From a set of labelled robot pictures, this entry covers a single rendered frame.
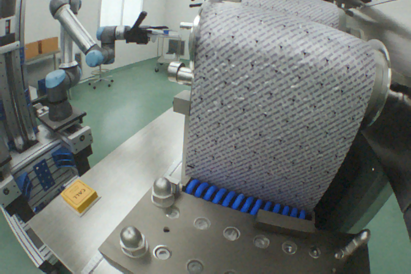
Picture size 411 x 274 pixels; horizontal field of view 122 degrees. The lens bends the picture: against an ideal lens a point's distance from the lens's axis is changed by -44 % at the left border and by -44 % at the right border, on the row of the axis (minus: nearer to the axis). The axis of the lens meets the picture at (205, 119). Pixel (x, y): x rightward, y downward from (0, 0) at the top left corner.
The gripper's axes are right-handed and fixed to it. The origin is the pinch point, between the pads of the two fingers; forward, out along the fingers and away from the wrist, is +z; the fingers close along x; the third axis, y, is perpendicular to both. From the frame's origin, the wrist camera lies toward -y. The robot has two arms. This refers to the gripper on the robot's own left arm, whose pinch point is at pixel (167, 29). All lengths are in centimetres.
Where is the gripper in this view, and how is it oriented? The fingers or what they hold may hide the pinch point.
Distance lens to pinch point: 95.7
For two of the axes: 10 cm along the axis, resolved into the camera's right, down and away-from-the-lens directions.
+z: 9.9, 0.7, 1.1
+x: 0.5, 5.8, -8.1
